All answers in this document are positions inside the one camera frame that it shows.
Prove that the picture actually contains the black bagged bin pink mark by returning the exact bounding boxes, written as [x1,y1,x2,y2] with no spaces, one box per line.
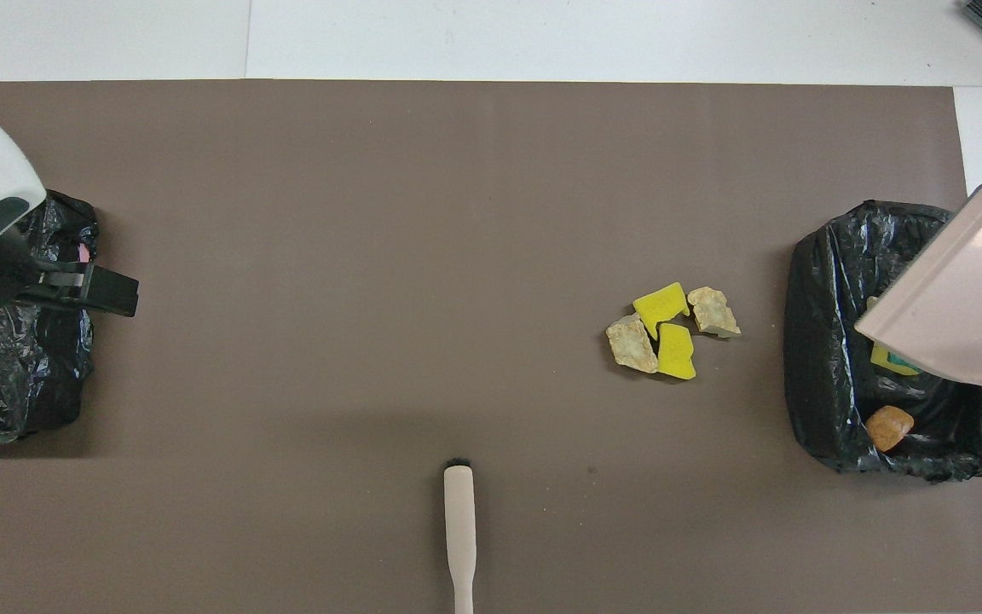
[0,188,101,444]

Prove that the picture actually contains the beige plastic dustpan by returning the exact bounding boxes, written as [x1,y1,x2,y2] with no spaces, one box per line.
[853,179,982,391]

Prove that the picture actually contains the beige hand brush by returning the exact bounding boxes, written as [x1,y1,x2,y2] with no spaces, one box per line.
[442,458,478,614]

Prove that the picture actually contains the brown table mat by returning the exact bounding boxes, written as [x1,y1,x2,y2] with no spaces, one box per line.
[0,79,982,614]

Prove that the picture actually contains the orange brown sponge chunk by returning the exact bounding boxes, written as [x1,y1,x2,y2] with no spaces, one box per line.
[865,404,916,454]

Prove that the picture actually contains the notched yellow sponge piece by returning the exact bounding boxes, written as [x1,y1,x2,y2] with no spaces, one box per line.
[870,339,925,378]

